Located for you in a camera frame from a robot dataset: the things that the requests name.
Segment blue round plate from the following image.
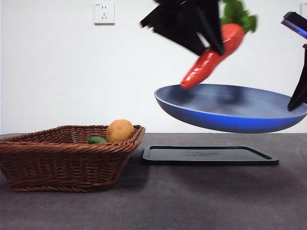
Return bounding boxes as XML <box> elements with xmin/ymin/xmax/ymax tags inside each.
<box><xmin>154</xmin><ymin>83</ymin><xmax>305</xmax><ymax>134</ymax></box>

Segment green cucumber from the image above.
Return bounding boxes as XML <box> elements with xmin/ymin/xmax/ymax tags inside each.
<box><xmin>87</xmin><ymin>136</ymin><xmax>107</xmax><ymax>144</ymax></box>

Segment orange carrot with green leaves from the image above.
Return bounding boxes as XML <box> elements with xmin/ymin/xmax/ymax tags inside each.
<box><xmin>180</xmin><ymin>0</ymin><xmax>259</xmax><ymax>90</ymax></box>

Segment brown woven wicker basket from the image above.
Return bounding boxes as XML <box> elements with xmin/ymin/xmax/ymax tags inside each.
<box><xmin>0</xmin><ymin>124</ymin><xmax>146</xmax><ymax>193</ymax></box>

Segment black flat tray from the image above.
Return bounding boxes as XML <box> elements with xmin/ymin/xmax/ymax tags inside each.
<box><xmin>142</xmin><ymin>145</ymin><xmax>280</xmax><ymax>166</ymax></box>

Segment yellow-brown potato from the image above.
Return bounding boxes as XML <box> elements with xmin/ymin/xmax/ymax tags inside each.
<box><xmin>106</xmin><ymin>119</ymin><xmax>136</xmax><ymax>144</ymax></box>

